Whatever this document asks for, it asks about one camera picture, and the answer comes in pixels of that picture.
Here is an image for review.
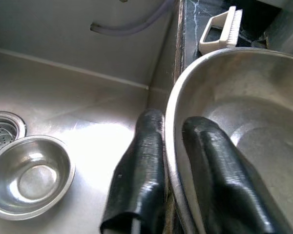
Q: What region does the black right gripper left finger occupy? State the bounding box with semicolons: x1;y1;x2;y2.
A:
99;108;167;234

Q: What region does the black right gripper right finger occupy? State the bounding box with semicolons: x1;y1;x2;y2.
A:
183;116;288;234

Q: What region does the large steel basin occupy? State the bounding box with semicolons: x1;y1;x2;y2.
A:
165;47;293;234

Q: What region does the steel bowl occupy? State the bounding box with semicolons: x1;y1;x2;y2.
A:
0;135;76;221

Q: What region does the stainless steel sink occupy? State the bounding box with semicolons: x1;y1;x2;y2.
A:
0;0;184;234

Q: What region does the steel sink drain strainer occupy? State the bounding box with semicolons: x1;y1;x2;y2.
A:
0;111;27;156

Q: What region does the white scrub brush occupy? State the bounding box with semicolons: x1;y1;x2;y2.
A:
198;6;243;53

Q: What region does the tall steel water urn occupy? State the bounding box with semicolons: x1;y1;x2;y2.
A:
251;0;293;58

